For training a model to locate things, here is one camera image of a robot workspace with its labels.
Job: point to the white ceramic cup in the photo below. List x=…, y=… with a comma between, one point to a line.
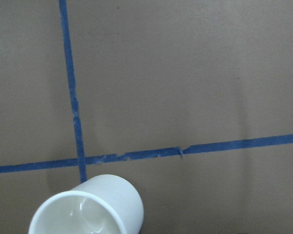
x=105, y=204

